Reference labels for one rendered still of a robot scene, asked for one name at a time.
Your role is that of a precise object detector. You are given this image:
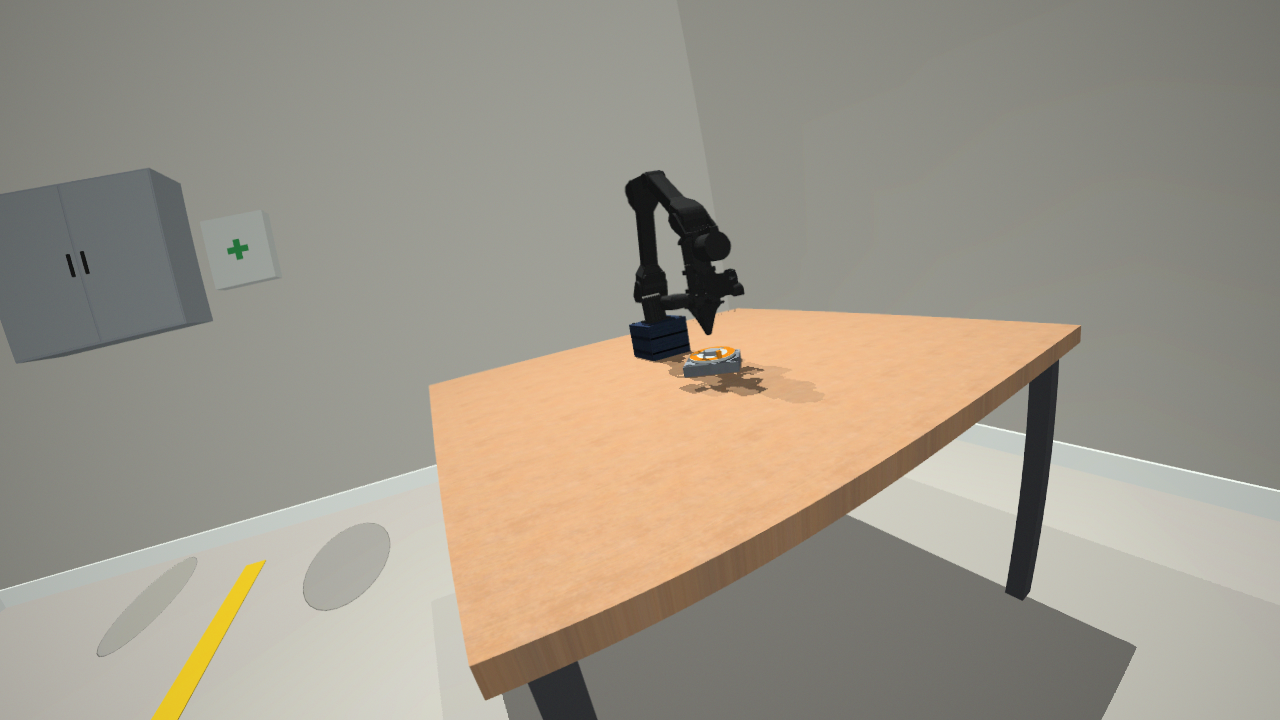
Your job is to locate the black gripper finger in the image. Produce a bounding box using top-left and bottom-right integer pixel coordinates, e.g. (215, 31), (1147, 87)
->
(685, 305), (710, 334)
(705, 301), (724, 333)

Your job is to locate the orange and white round plate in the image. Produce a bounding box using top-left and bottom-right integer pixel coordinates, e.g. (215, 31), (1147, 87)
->
(690, 346), (735, 364)

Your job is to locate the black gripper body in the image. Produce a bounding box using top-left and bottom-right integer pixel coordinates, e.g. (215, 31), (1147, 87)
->
(660, 263), (744, 310)

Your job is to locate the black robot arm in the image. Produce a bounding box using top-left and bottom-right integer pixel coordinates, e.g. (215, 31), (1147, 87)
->
(625, 170), (739, 323)

